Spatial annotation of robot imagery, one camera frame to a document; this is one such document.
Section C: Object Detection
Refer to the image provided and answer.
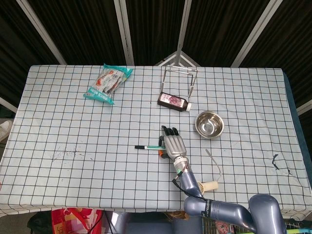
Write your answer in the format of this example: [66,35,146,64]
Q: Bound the grey fan lanyard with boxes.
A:
[205,149,223,182]

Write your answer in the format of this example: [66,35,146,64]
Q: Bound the stainless steel bowl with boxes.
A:
[195,110,225,140]

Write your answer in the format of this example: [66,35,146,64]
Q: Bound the black grid checked tablecloth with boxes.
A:
[0,64,312,217]

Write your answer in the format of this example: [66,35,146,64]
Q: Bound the teal snack bag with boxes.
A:
[83,63,134,106]

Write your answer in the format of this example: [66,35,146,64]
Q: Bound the dark brown bottle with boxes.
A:
[157,92,192,113]

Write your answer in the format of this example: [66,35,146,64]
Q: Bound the white triangular frame base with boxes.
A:
[154,51,200,67]

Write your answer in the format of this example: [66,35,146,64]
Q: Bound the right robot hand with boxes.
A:
[158,125,188,160]

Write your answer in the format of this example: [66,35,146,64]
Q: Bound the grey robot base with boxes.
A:
[105,211,203,234]

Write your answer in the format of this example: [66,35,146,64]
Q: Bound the metal wire stand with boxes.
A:
[160,65,199,98]

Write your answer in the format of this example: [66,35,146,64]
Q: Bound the cream handheld fan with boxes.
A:
[196,180,219,195]

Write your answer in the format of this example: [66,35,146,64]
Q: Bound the red patterned bag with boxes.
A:
[51,207,104,234]

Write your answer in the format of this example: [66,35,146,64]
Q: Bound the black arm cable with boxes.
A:
[171,178,195,198]

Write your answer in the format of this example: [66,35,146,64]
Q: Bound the white frame post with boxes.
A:
[16,0,67,65]
[175,0,194,53]
[113,0,135,66]
[231,0,285,68]

